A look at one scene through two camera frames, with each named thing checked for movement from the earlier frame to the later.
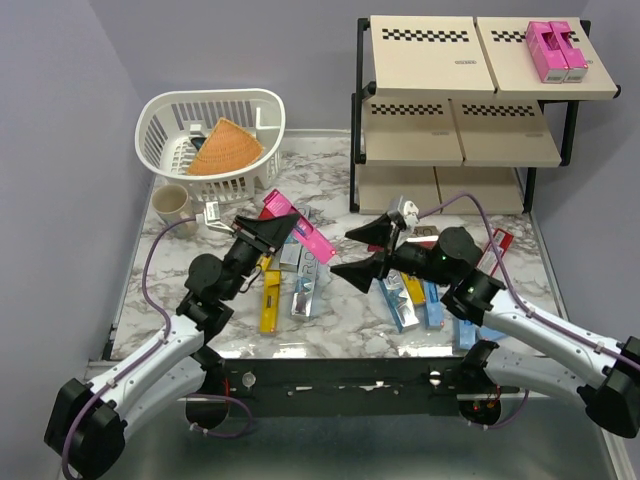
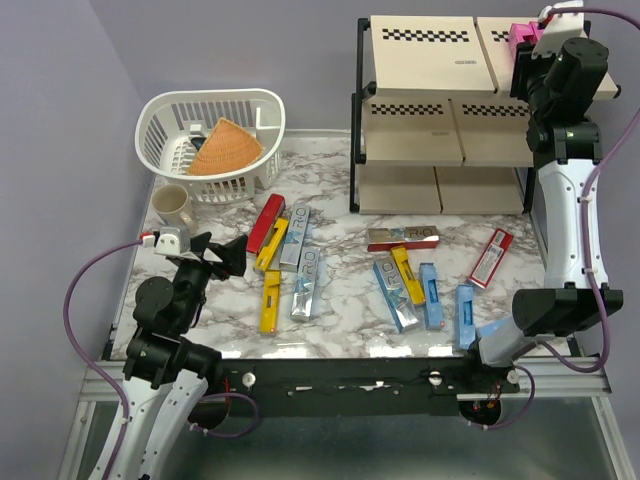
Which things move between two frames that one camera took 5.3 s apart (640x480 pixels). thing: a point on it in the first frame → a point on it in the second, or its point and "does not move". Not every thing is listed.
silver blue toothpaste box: x=305 y=285 does not move
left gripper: x=264 y=235 → x=233 y=253
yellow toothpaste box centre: x=415 y=288 does not move
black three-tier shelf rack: x=449 y=106 does not move
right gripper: x=378 y=231 → x=523 y=65
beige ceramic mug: x=171 y=204 does not move
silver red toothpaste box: x=426 y=237 does not move
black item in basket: x=198 y=142 does not move
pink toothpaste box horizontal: x=276 y=204 → x=516 y=33
